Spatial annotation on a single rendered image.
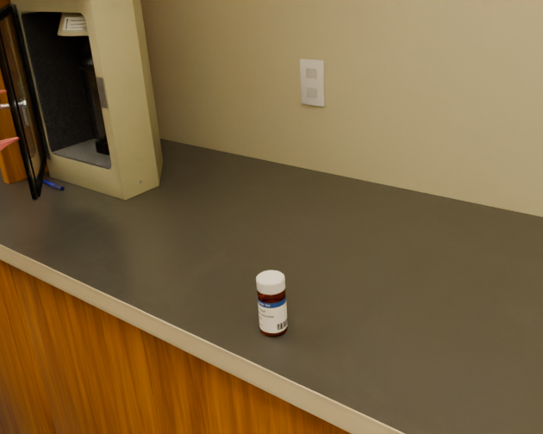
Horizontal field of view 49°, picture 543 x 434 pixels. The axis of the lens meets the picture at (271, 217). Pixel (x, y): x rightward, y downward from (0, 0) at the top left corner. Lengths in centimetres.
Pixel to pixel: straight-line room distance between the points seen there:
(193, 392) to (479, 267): 55
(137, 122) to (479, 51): 78
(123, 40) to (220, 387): 80
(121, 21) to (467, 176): 84
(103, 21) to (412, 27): 66
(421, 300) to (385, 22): 66
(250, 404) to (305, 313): 17
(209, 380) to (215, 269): 21
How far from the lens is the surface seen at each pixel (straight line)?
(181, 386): 109
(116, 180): 147
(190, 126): 186
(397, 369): 85
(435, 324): 95
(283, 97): 159
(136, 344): 114
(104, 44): 139
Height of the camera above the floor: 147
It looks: 24 degrees down
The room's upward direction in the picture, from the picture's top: 4 degrees counter-clockwise
